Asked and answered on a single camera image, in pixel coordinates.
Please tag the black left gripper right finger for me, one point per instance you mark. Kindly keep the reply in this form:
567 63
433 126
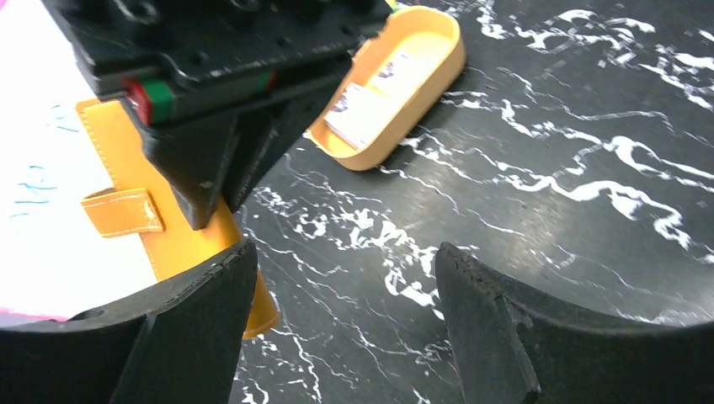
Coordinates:
513 343

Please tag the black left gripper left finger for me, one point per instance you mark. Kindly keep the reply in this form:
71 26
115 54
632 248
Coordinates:
177 341

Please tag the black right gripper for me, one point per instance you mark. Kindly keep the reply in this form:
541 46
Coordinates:
179 59

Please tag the orange leather card holder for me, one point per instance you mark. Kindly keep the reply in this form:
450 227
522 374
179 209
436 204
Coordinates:
140 200

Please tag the credit card in tray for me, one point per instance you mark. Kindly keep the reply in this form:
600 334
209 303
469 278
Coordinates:
401 76
358 115

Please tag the pink framed whiteboard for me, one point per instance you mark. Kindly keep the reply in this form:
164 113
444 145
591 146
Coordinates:
54 264

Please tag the orange oval tray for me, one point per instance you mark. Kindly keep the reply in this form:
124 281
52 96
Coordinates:
421 31

